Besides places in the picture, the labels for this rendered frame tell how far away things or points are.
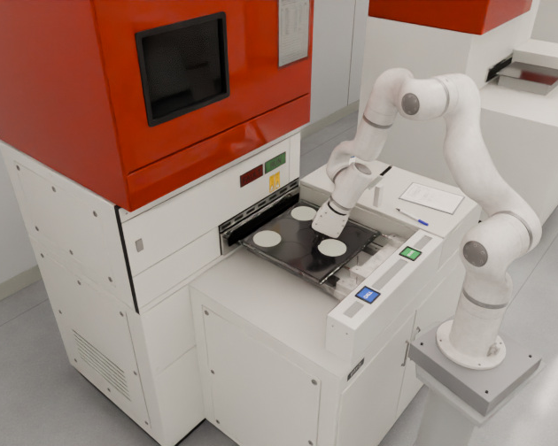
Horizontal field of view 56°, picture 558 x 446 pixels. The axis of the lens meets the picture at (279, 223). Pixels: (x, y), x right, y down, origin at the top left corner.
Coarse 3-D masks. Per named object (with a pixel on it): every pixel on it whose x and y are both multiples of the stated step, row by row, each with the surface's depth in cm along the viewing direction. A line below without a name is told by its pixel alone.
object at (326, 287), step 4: (252, 252) 194; (260, 256) 192; (268, 260) 190; (276, 264) 187; (284, 268) 186; (292, 272) 183; (300, 276) 182; (304, 280) 181; (308, 280) 180; (316, 284) 178; (324, 284) 175; (328, 284) 175; (324, 288) 176; (328, 288) 175; (332, 288) 174; (328, 292) 176; (332, 292) 174
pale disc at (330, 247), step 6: (324, 240) 187; (330, 240) 187; (336, 240) 187; (318, 246) 184; (324, 246) 184; (330, 246) 184; (336, 246) 184; (342, 246) 184; (324, 252) 181; (330, 252) 181; (336, 252) 181; (342, 252) 181
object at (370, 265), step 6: (384, 246) 188; (390, 246) 188; (378, 252) 184; (384, 252) 184; (390, 252) 184; (372, 258) 182; (378, 258) 182; (384, 258) 182; (366, 264) 179; (372, 264) 179; (378, 264) 179; (372, 270) 176; (354, 282) 171; (360, 282) 171; (336, 294) 168; (342, 294) 166
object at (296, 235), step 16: (272, 224) 196; (288, 224) 196; (304, 224) 196; (352, 224) 196; (288, 240) 187; (304, 240) 187; (352, 240) 187; (288, 256) 180; (304, 256) 180; (320, 256) 180; (336, 256) 180; (304, 272) 173; (320, 272) 172
